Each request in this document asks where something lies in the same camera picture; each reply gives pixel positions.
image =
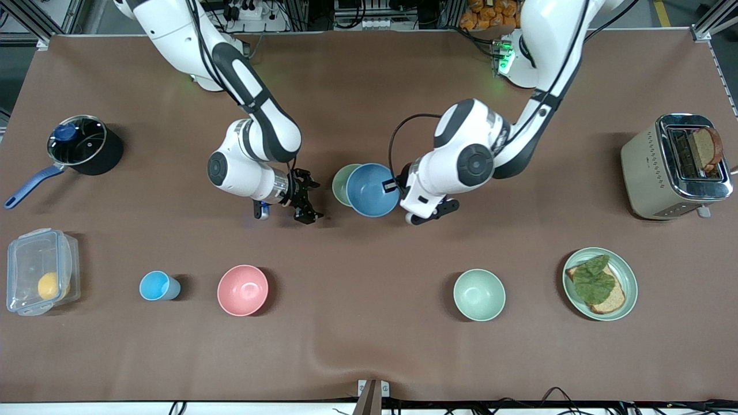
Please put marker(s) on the clear plastic lidded container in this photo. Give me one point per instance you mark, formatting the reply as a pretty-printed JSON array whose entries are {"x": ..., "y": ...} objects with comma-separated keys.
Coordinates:
[{"x": 29, "y": 259}]

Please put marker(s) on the white power strip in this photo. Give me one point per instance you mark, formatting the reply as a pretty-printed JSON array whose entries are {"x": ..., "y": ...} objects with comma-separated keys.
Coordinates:
[
  {"x": 375, "y": 24},
  {"x": 245, "y": 12}
]

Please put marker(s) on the cream and chrome toaster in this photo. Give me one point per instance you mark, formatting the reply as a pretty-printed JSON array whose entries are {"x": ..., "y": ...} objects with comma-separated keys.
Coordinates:
[{"x": 643, "y": 167}]

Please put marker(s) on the green lettuce leaf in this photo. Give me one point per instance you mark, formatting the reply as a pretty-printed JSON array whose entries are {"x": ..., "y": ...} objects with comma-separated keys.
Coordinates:
[{"x": 594, "y": 282}]

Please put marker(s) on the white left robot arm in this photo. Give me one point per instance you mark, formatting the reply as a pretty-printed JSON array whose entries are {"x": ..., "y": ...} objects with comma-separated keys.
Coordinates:
[{"x": 548, "y": 34}]

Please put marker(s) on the blue bowl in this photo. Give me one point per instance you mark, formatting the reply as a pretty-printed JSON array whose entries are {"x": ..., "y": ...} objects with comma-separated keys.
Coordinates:
[{"x": 369, "y": 193}]

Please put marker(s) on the metal table bracket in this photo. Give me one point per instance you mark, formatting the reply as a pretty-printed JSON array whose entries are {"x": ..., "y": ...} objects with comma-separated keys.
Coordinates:
[{"x": 373, "y": 397}]

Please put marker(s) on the pink bowl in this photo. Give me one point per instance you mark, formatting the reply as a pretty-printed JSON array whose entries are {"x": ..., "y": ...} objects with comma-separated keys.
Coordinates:
[{"x": 243, "y": 290}]

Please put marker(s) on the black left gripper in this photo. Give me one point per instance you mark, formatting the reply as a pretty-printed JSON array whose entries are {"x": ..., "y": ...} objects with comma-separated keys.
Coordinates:
[{"x": 405, "y": 173}]

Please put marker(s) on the brown toast slice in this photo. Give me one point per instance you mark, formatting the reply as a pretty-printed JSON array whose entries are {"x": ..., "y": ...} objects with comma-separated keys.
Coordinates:
[{"x": 706, "y": 147}]

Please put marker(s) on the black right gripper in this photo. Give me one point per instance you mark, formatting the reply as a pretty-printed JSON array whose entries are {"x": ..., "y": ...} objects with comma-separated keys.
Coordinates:
[{"x": 297, "y": 193}]

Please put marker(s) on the orange snack bag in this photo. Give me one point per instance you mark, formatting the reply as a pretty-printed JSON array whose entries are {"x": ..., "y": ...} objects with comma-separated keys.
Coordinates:
[{"x": 490, "y": 14}]

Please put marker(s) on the pale green plate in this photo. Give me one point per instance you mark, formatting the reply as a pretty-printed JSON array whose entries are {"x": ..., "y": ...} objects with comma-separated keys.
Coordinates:
[{"x": 629, "y": 288}]

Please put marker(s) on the brown bread slice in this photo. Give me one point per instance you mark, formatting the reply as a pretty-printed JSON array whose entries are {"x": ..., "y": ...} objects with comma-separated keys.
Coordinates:
[{"x": 616, "y": 300}]

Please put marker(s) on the blue cup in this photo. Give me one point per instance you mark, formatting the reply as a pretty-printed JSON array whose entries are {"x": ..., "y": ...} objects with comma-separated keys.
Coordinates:
[{"x": 154, "y": 286}]

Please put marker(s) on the yellow lemon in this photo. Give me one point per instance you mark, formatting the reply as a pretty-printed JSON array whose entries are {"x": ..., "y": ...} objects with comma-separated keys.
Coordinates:
[{"x": 51, "y": 286}]

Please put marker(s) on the pale green bowl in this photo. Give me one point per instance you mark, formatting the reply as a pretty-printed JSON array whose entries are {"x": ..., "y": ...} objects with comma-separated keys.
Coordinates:
[
  {"x": 478, "y": 295},
  {"x": 340, "y": 184}
]

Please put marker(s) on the aluminium frame post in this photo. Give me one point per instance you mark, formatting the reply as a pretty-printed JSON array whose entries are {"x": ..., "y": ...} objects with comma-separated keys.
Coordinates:
[
  {"x": 29, "y": 14},
  {"x": 715, "y": 20}
]

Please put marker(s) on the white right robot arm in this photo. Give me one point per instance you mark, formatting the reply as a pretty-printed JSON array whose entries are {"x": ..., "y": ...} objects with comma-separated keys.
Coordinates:
[{"x": 173, "y": 23}]

